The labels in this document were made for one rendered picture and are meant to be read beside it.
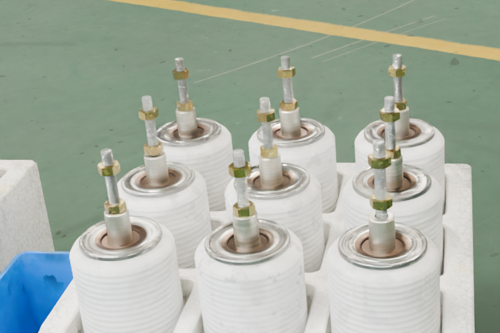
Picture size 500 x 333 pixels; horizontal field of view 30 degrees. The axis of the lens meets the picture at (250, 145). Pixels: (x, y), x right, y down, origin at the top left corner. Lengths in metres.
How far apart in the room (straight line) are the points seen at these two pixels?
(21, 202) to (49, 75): 0.94
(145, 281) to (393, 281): 0.22
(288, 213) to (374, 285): 0.16
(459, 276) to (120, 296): 0.31
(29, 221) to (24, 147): 0.54
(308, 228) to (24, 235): 0.43
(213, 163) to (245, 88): 0.86
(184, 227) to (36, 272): 0.27
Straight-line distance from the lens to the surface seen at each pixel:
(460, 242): 0.95
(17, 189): 1.19
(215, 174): 1.04
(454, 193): 1.05
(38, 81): 2.09
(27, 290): 1.16
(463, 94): 1.80
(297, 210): 0.90
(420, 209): 0.88
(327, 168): 1.02
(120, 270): 0.82
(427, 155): 0.99
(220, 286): 0.80
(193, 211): 0.93
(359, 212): 0.89
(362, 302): 0.78
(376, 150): 0.76
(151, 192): 0.93
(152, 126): 0.93
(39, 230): 1.25
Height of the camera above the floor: 0.67
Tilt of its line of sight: 24 degrees down
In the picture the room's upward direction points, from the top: 6 degrees counter-clockwise
